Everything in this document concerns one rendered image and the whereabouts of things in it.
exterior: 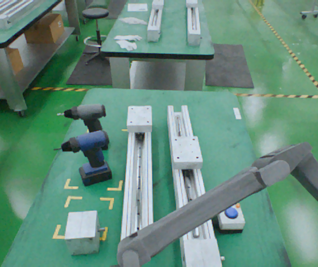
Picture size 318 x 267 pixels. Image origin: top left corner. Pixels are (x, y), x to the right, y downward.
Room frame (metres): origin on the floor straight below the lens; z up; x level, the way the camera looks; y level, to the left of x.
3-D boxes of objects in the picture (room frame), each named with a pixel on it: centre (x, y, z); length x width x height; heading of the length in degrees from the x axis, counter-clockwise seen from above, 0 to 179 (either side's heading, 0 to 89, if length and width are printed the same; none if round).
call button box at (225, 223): (0.59, -0.24, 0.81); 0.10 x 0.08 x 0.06; 93
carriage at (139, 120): (1.11, 0.10, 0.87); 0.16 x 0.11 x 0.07; 3
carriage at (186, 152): (0.87, -0.10, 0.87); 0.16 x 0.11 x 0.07; 3
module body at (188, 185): (0.87, -0.10, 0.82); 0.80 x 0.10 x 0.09; 3
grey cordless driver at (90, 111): (1.02, 0.34, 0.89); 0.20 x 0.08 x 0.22; 102
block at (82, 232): (0.52, 0.23, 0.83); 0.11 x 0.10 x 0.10; 97
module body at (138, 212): (0.86, 0.09, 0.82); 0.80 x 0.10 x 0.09; 3
